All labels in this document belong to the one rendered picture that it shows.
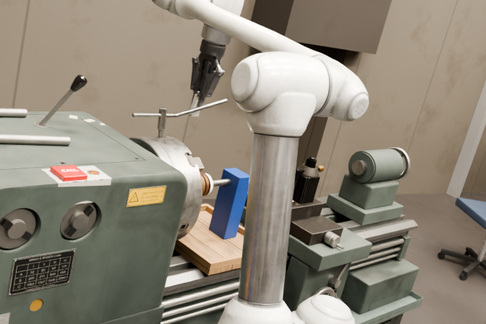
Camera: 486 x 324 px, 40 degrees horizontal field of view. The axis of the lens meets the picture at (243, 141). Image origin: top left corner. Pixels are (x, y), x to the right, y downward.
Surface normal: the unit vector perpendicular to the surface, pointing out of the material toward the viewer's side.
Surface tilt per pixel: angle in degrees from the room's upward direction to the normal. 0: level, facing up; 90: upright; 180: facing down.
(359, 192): 90
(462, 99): 90
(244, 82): 84
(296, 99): 81
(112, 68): 90
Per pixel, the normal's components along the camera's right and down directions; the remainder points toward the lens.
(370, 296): 0.68, 0.36
